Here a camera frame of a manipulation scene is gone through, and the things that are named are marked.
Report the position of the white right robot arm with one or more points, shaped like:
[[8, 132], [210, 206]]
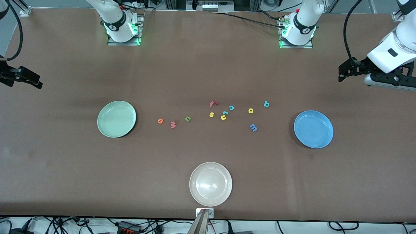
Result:
[[113, 19]]

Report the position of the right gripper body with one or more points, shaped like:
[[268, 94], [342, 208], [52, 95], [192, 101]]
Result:
[[4, 74]]

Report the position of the blue plate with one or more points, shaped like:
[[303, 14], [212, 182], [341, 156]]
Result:
[[313, 129]]

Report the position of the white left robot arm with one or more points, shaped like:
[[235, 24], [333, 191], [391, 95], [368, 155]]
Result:
[[302, 29]]

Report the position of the aluminium corner profile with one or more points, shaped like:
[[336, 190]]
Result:
[[397, 16], [25, 11]]

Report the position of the pale green plate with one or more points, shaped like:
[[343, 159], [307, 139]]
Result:
[[116, 119]]

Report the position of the black orange power strip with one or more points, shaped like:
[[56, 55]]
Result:
[[128, 227]]

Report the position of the grey connector box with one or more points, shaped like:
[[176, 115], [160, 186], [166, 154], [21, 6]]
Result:
[[214, 6]]

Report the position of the blue foam letter m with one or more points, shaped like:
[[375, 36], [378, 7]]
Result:
[[253, 127]]

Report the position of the red foam letter f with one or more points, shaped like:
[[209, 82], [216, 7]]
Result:
[[212, 104]]

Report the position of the aluminium camera mount beam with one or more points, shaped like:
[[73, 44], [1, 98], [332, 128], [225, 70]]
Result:
[[199, 226]]

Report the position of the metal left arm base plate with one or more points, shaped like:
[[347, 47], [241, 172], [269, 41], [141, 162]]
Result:
[[308, 46]]

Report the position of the beige plate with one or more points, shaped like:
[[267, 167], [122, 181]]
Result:
[[210, 184]]

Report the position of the pink foam letter w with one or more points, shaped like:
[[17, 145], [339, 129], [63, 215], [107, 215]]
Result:
[[173, 125]]

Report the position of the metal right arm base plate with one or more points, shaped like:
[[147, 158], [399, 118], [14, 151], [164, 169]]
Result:
[[112, 43]]

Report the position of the silver camera mount bracket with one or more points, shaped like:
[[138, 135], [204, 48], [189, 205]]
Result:
[[210, 213]]

